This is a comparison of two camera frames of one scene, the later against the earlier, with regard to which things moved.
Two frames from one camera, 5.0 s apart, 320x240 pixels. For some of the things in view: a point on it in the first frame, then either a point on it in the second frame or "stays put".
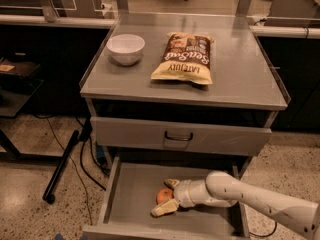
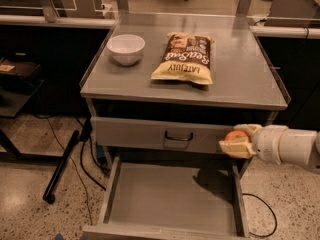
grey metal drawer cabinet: [183, 85] stays put
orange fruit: [165, 194] -> [238, 136]
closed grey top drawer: [160, 135] stays put
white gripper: [183, 193] -> [267, 143]
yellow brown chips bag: [185, 56] stays put
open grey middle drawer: [132, 197] stays put
